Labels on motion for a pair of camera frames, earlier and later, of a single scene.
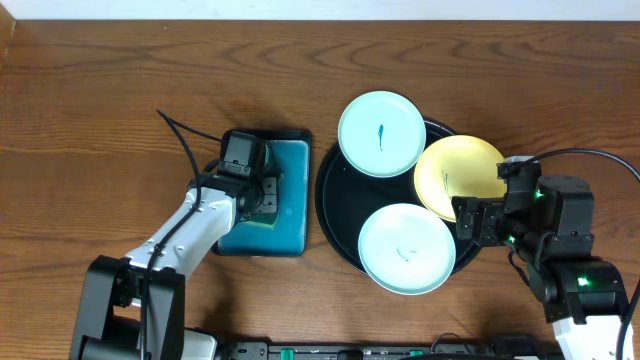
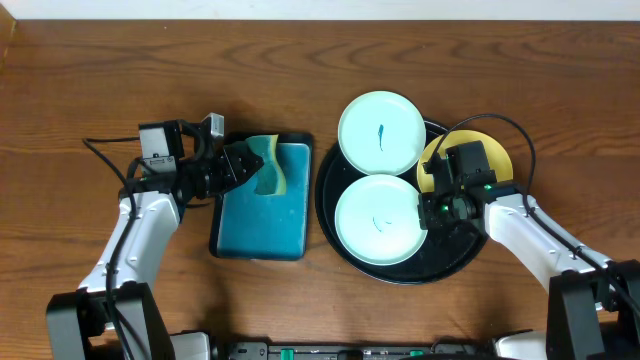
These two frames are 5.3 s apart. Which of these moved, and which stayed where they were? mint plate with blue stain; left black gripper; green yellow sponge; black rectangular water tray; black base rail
Moved: green yellow sponge; left black gripper
Stayed: black rectangular water tray; mint plate with blue stain; black base rail
